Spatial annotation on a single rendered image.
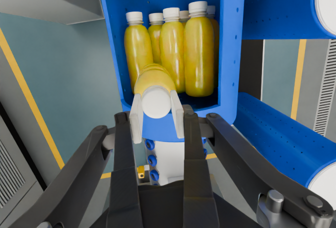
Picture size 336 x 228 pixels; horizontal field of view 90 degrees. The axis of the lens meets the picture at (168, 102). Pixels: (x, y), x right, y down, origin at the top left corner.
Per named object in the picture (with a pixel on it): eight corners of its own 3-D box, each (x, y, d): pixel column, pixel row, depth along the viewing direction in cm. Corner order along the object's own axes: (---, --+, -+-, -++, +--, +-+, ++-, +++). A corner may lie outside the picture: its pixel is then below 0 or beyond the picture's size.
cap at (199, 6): (198, 9, 33) (198, -1, 33) (185, 13, 36) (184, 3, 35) (211, 10, 35) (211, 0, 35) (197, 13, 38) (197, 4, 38)
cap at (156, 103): (136, 102, 23) (134, 107, 21) (154, 81, 22) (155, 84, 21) (157, 119, 24) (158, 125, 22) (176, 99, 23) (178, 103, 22)
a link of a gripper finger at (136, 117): (141, 143, 16) (133, 144, 16) (143, 113, 23) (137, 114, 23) (137, 115, 15) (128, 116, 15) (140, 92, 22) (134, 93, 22)
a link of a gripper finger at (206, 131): (187, 126, 14) (222, 122, 14) (179, 104, 19) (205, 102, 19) (187, 141, 15) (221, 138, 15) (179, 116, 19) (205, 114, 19)
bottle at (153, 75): (133, 78, 40) (119, 104, 23) (152, 55, 39) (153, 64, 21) (155, 97, 42) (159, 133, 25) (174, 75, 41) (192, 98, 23)
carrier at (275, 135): (220, 121, 156) (250, 120, 158) (296, 211, 74) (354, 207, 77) (225, 91, 146) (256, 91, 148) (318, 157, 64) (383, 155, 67)
